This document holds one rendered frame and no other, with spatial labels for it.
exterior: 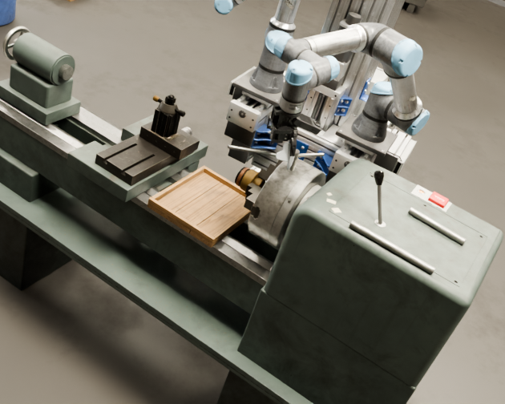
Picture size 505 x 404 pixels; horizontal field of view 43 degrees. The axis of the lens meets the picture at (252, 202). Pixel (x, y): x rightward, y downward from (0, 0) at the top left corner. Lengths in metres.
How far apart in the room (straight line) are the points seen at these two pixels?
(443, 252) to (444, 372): 1.64
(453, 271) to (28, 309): 1.97
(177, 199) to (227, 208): 0.20
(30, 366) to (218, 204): 1.09
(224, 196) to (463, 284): 1.03
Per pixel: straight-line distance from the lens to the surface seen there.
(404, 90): 2.44
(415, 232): 2.11
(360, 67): 2.88
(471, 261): 2.12
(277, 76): 2.82
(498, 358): 3.95
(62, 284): 3.32
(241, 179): 2.33
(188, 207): 2.46
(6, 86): 2.95
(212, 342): 2.47
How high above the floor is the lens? 2.35
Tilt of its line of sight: 34 degrees down
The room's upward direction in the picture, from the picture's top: 19 degrees clockwise
